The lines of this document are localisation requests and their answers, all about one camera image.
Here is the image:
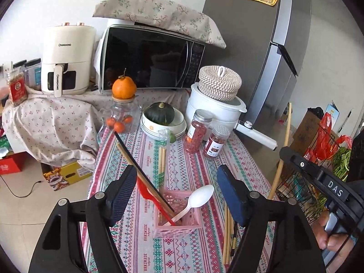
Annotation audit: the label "black door microwave oven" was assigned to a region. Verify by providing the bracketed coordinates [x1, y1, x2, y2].
[95, 20, 206, 94]

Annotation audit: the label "bamboo chopstick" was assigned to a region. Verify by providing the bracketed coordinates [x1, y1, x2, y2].
[162, 129, 169, 188]
[116, 143, 171, 219]
[158, 129, 165, 190]

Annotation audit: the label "black wire rack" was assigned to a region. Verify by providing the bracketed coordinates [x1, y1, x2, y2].
[274, 119, 356, 234]

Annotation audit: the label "small floral print cloth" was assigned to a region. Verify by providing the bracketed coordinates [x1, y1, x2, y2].
[2, 87, 188, 171]

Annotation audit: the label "black chopstick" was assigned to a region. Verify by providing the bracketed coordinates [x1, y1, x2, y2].
[114, 131, 174, 214]
[115, 133, 175, 216]

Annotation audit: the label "yellow printed cardboard box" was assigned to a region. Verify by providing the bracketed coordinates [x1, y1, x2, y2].
[42, 161, 94, 190]

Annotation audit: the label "bunch of leafy greens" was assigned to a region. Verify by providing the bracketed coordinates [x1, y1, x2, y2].
[331, 146, 353, 181]

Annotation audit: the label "white bowl green dots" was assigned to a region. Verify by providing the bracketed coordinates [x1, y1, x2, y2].
[140, 118, 187, 143]

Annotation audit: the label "large red plastic bag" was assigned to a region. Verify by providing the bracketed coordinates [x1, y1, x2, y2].
[304, 112, 339, 162]

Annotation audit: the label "floral microwave cover cloth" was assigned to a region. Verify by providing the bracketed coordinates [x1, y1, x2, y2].
[92, 0, 226, 49]

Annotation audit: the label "white plastic spoon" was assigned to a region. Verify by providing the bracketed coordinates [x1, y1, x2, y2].
[171, 184, 214, 225]

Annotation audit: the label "white electric pot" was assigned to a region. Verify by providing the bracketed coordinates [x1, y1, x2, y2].
[185, 82, 278, 151]

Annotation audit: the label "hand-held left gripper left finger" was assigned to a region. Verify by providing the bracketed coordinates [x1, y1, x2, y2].
[28, 164, 138, 273]

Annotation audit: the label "pile of bamboo chopsticks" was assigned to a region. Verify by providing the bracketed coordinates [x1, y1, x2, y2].
[223, 205, 238, 265]

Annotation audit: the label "large orange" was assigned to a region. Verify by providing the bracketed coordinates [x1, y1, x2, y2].
[112, 68, 137, 99]

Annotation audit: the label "brown cardboard box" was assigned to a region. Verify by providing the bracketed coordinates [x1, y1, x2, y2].
[290, 109, 325, 154]

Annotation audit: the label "woven lidded basket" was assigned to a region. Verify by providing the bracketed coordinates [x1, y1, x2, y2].
[198, 65, 243, 101]

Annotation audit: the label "short labelled spice jar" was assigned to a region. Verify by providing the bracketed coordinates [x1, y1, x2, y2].
[205, 125, 231, 158]

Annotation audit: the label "small red plastic bag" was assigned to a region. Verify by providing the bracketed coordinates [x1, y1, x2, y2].
[337, 135, 353, 148]

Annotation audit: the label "red plastic spoon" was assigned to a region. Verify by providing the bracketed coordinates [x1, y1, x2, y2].
[136, 176, 177, 226]

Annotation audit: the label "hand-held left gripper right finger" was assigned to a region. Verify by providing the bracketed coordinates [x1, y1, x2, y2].
[217, 164, 327, 273]

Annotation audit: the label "red label glass jar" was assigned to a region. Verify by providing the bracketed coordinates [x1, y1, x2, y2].
[7, 70, 27, 107]

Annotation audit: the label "pink plastic utensil holder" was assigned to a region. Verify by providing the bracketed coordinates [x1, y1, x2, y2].
[154, 190, 203, 239]

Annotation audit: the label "red gift box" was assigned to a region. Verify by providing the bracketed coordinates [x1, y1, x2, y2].
[0, 154, 29, 174]

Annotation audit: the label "person's right hand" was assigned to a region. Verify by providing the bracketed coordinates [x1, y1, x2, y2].
[313, 209, 356, 259]

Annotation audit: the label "blue white carton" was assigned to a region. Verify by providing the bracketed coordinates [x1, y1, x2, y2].
[324, 102, 340, 128]

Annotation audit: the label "green white box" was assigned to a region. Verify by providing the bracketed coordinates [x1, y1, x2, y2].
[0, 135, 13, 157]

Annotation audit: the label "clear glass jar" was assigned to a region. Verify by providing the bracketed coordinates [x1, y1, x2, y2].
[98, 95, 141, 136]

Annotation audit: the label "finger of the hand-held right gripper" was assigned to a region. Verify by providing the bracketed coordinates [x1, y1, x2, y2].
[279, 146, 349, 202]

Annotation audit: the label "plain white bowl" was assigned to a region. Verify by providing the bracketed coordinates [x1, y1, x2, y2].
[142, 109, 185, 131]

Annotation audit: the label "green squash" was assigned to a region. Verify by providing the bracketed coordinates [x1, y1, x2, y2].
[144, 102, 175, 125]

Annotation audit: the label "cream air fryer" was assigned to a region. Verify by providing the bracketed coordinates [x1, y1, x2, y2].
[40, 21, 96, 98]

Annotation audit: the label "wooden broom stick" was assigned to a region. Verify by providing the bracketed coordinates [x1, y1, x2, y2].
[267, 102, 293, 200]

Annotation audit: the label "black power cable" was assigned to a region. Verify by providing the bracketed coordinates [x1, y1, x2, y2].
[0, 173, 44, 197]

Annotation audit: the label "grey refrigerator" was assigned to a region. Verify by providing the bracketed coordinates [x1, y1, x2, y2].
[202, 0, 313, 154]

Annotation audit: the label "patterned striped tablecloth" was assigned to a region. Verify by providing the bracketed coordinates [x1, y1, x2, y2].
[81, 88, 281, 273]

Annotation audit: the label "tall goji berry jar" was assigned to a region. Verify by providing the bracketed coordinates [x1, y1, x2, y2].
[184, 109, 214, 154]

